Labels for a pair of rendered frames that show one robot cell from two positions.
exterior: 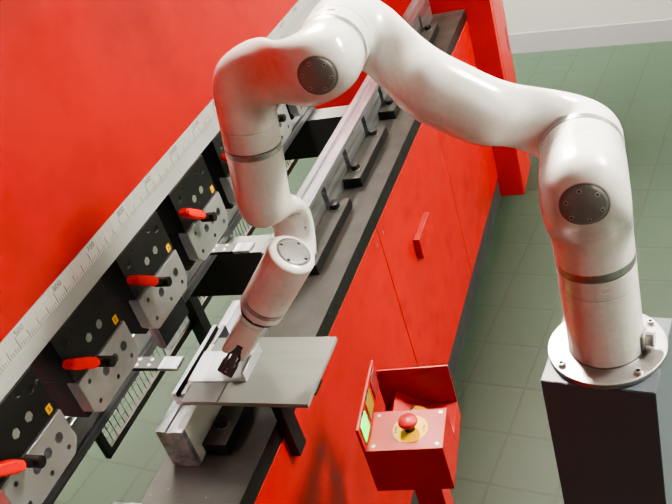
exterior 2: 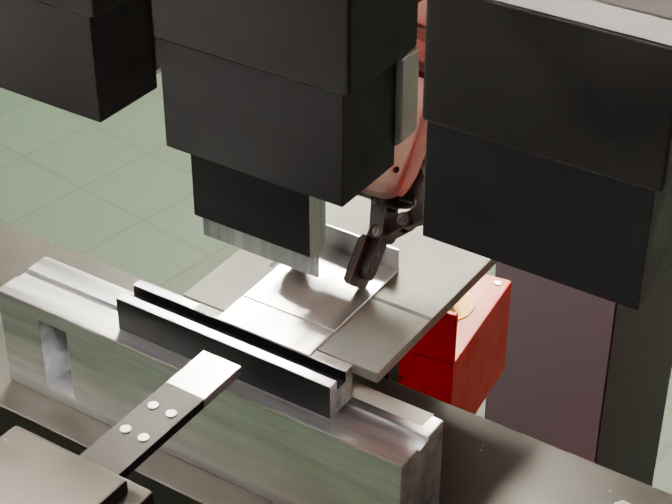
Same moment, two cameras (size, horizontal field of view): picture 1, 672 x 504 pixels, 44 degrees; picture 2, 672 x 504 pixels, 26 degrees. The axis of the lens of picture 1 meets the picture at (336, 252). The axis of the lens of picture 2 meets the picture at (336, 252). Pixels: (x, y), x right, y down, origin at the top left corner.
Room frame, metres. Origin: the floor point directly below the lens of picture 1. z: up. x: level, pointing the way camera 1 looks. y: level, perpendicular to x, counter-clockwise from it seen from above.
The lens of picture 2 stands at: (1.20, 1.19, 1.67)
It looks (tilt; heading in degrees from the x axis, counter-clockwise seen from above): 34 degrees down; 276
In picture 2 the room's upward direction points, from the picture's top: straight up
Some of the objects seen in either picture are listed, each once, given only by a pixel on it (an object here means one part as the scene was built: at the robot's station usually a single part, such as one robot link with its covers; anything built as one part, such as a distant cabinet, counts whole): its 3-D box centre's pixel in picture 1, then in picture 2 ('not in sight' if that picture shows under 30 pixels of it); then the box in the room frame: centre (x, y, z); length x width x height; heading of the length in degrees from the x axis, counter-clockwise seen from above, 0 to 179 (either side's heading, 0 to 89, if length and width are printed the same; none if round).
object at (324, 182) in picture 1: (367, 107); not in sight; (2.46, -0.24, 0.92); 1.68 x 0.06 x 0.10; 153
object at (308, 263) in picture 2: (169, 319); (258, 199); (1.34, 0.34, 1.13); 0.10 x 0.02 x 0.10; 153
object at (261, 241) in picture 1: (190, 268); not in sight; (2.05, 0.40, 0.81); 0.64 x 0.08 x 0.14; 63
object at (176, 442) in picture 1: (217, 377); (209, 398); (1.39, 0.32, 0.92); 0.39 x 0.06 x 0.10; 153
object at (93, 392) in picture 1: (79, 348); (569, 120); (1.14, 0.44, 1.26); 0.15 x 0.09 x 0.17; 153
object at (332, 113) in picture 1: (280, 137); not in sight; (2.71, 0.06, 0.81); 0.64 x 0.08 x 0.14; 63
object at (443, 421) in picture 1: (411, 422); (394, 318); (1.26, -0.04, 0.75); 0.20 x 0.16 x 0.18; 159
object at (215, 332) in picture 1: (202, 363); (231, 346); (1.37, 0.33, 0.98); 0.20 x 0.03 x 0.03; 153
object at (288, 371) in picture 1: (260, 370); (368, 255); (1.27, 0.21, 1.00); 0.26 x 0.18 x 0.01; 63
